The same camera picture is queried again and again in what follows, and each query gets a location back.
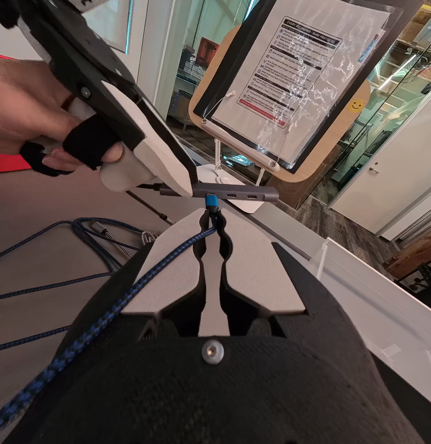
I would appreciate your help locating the wooden display board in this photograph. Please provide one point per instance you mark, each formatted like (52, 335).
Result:
(231, 45)

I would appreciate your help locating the grey usb hub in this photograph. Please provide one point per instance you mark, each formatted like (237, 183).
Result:
(236, 190)

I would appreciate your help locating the person's left hand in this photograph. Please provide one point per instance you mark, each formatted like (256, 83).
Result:
(24, 104)

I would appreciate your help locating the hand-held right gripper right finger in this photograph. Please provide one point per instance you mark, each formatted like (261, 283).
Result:
(260, 274)

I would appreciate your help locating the white board stand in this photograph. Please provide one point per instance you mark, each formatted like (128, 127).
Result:
(246, 204)

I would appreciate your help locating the white door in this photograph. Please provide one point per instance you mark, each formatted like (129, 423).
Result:
(392, 194)

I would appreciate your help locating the yellow smiley sticker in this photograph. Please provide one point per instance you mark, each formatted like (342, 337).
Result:
(356, 105)

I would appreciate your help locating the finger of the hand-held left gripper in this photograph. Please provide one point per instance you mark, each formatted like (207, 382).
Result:
(167, 163)
(125, 173)

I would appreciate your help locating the laminated instruction sheet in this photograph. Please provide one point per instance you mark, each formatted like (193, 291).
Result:
(298, 69)

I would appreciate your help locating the black clipboard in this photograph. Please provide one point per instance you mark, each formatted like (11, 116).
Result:
(226, 69)

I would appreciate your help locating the framed glass panel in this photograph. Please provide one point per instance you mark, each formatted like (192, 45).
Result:
(111, 24)

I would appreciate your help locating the metal storage shelf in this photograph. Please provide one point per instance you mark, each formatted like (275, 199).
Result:
(191, 76)

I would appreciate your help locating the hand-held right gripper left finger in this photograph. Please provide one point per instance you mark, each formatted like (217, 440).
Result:
(173, 270)

